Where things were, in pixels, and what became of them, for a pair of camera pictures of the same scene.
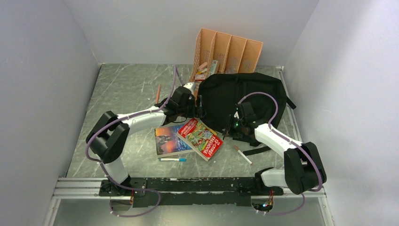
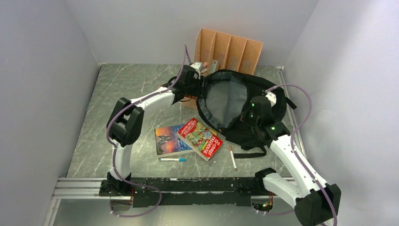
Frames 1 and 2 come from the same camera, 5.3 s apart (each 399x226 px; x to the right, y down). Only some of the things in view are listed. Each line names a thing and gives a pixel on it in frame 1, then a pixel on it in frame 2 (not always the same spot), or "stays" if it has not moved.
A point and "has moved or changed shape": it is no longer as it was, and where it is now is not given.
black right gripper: (236, 134) to (251, 109)
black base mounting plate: (214, 191) stays
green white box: (213, 67) stays
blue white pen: (181, 159) stays
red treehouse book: (201, 140) stays
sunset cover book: (169, 142) stays
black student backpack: (263, 100) has moved or changed shape
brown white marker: (243, 154) to (233, 157)
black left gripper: (199, 112) to (201, 84)
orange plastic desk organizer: (235, 54) stays
